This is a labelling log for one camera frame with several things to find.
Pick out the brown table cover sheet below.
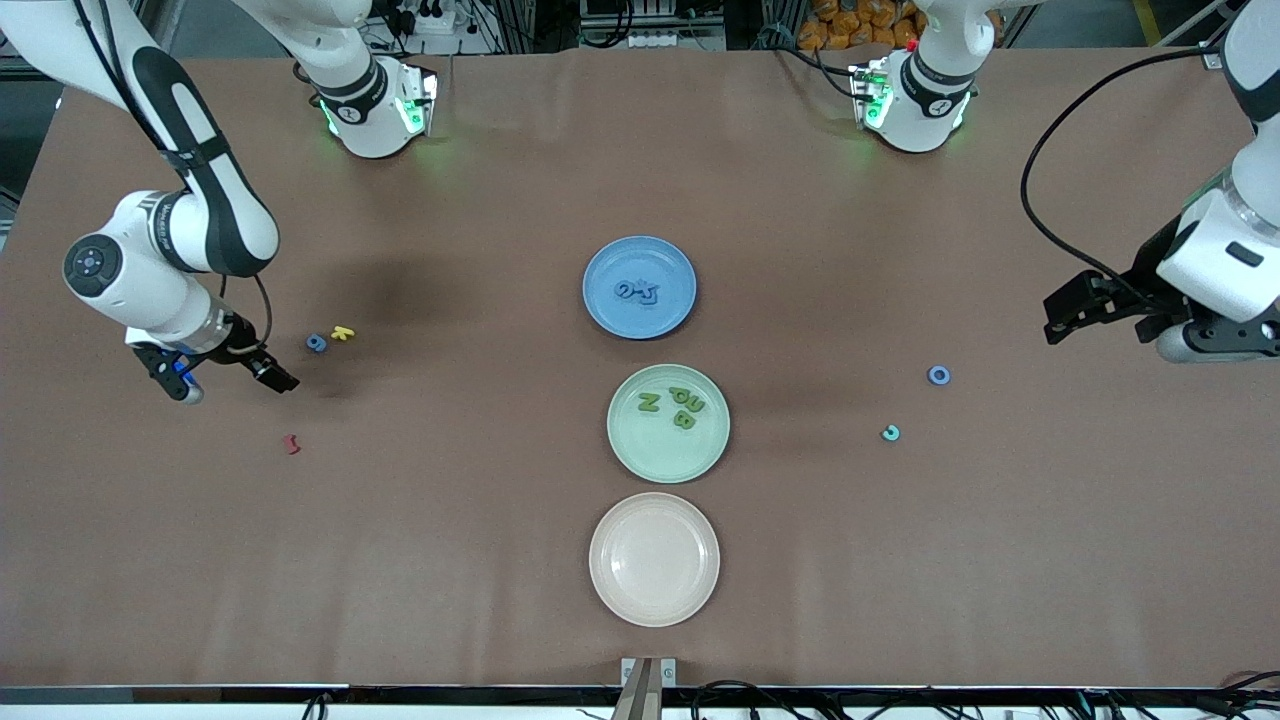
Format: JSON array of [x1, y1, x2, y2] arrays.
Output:
[[0, 45, 1280, 691]]

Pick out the pile of orange objects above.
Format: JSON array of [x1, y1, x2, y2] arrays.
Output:
[[797, 0, 921, 51]]

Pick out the light green plate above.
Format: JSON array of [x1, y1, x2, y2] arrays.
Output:
[[607, 363, 731, 485]]

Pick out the blue plate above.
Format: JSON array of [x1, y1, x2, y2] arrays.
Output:
[[582, 236, 698, 342]]

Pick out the beige plate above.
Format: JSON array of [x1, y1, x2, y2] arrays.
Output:
[[589, 492, 721, 628]]

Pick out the table edge metal bracket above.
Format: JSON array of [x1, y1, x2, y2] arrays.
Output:
[[620, 657, 679, 720]]

